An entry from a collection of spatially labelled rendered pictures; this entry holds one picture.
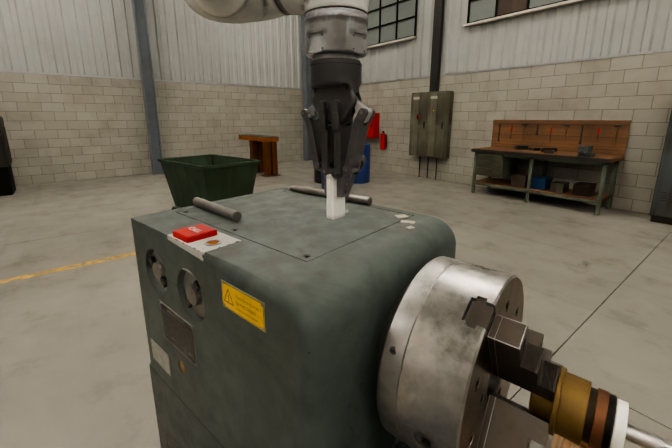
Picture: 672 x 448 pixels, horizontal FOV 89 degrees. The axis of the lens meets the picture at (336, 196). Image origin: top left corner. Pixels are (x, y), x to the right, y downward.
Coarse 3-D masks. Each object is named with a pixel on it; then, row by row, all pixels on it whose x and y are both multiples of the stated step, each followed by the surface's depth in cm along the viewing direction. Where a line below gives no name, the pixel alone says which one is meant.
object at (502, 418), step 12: (492, 396) 52; (492, 408) 52; (504, 408) 51; (516, 408) 50; (492, 420) 51; (504, 420) 50; (516, 420) 50; (528, 420) 49; (540, 420) 48; (480, 432) 51; (492, 432) 51; (504, 432) 50; (516, 432) 49; (528, 432) 48; (540, 432) 48; (480, 444) 51; (492, 444) 50; (504, 444) 49; (516, 444) 49; (528, 444) 50; (540, 444) 47
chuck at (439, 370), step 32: (448, 288) 51; (480, 288) 50; (512, 288) 54; (416, 320) 49; (448, 320) 47; (416, 352) 47; (448, 352) 45; (480, 352) 44; (416, 384) 46; (448, 384) 44; (480, 384) 47; (416, 416) 46; (448, 416) 43; (480, 416) 50
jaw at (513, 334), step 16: (480, 304) 48; (480, 320) 46; (496, 320) 47; (512, 320) 46; (496, 336) 46; (512, 336) 45; (496, 352) 47; (512, 352) 45; (528, 352) 47; (496, 368) 50; (512, 368) 47; (528, 368) 45; (544, 368) 47; (528, 384) 47; (544, 384) 46
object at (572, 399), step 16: (560, 384) 47; (576, 384) 47; (544, 400) 48; (560, 400) 46; (576, 400) 45; (592, 400) 45; (608, 400) 45; (544, 416) 48; (560, 416) 45; (576, 416) 44; (592, 416) 44; (608, 416) 43; (560, 432) 46; (576, 432) 44; (592, 432) 44; (608, 432) 43
